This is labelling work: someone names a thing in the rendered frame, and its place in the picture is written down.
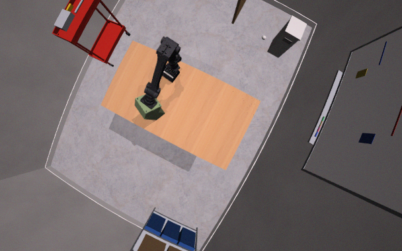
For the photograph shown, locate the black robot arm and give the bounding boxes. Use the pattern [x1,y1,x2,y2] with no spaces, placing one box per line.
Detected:
[140,37,182,109]

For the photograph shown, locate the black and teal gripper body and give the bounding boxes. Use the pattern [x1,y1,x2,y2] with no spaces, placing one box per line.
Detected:
[169,65,180,72]

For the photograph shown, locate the black control desk with knobs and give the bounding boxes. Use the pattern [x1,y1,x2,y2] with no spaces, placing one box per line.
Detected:
[162,63,180,83]

